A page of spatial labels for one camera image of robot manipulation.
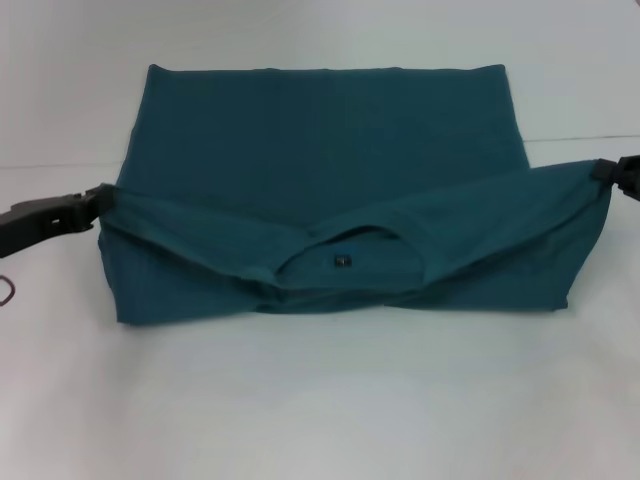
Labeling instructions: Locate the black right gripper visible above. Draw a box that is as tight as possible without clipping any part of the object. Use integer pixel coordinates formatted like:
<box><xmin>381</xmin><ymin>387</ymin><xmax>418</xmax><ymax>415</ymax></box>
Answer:
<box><xmin>591</xmin><ymin>154</ymin><xmax>640</xmax><ymax>204</ymax></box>

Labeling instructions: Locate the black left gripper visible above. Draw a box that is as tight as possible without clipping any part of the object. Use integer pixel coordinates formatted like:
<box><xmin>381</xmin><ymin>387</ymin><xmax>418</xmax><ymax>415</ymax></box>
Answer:
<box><xmin>0</xmin><ymin>183</ymin><xmax>117</xmax><ymax>259</ymax></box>

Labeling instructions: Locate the left arm cable with plug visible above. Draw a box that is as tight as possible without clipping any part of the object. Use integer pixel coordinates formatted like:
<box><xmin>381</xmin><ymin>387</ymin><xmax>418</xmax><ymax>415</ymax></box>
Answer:
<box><xmin>0</xmin><ymin>273</ymin><xmax>19</xmax><ymax>307</ymax></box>

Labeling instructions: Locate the teal T-shirt with FREE print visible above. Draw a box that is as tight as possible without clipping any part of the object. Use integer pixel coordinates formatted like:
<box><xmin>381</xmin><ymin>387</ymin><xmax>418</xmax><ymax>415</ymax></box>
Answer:
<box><xmin>97</xmin><ymin>63</ymin><xmax>615</xmax><ymax>329</ymax></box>

